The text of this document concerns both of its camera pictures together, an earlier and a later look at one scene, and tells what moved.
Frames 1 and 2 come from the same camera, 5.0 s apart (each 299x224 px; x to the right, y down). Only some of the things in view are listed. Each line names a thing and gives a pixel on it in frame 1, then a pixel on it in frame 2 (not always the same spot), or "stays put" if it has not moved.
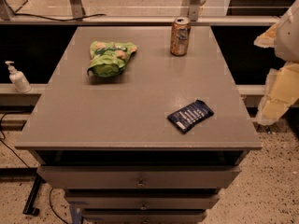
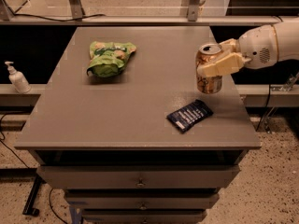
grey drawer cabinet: [134, 134] stays put
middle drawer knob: [143, 207] stays put
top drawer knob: [140, 184] stays put
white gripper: [288, 37] → [257, 47]
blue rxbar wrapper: [186, 118] stays put
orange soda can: [179, 36] → [208, 84]
